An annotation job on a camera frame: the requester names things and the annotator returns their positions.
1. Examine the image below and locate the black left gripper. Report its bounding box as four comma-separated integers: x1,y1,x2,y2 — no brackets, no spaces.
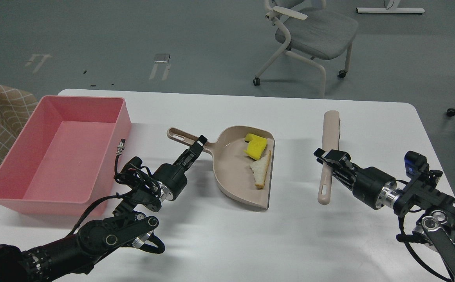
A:
152,135,208,201

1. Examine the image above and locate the grey office chair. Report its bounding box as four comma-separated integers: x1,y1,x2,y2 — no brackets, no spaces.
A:
253,0,359,98

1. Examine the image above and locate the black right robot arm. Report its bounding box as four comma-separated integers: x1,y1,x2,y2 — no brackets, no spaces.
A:
314,148,455,282

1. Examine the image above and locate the beige plastic dustpan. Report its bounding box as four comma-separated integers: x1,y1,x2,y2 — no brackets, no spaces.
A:
167,125,275,210

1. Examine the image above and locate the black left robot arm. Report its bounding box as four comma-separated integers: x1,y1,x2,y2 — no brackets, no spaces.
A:
0,136,207,282

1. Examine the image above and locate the silver floor socket plate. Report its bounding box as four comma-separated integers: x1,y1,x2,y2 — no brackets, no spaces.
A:
153,53,171,63

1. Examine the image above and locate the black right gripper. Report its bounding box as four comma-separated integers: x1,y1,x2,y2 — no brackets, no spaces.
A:
313,148,396,210

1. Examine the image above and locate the pink plastic bin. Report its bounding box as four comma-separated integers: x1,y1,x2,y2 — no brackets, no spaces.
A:
0,95,132,216

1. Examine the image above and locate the beige hand brush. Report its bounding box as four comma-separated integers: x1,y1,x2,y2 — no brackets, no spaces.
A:
318,110,340,205

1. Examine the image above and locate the yellow sponge piece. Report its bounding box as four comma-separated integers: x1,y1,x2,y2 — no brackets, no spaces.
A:
243,133,267,161

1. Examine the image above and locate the white desk base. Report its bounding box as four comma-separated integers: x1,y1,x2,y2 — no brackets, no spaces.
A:
356,0,426,15

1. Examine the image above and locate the triangular bread slice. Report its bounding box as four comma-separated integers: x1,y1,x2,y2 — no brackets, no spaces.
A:
249,151,272,190

